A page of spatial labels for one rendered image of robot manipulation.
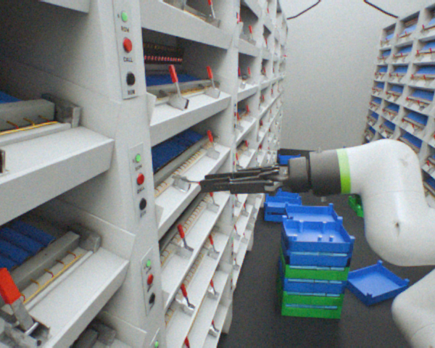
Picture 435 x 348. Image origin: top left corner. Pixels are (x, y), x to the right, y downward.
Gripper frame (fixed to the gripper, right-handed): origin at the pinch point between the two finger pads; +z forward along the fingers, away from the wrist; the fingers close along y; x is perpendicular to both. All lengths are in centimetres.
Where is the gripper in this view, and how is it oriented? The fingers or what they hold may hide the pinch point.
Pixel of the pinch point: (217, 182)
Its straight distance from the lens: 67.0
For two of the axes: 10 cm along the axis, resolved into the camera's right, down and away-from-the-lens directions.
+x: -1.9, -9.4, -2.9
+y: 2.7, -3.3, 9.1
